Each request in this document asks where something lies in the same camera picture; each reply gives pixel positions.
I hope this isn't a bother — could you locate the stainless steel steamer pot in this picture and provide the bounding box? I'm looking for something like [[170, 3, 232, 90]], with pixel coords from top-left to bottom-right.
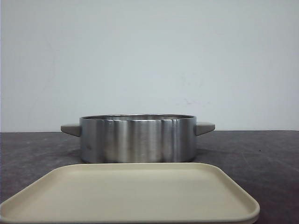
[[61, 114, 215, 163]]

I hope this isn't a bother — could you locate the beige rectangular tray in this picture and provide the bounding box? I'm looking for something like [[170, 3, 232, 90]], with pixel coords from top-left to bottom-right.
[[0, 163, 260, 224]]

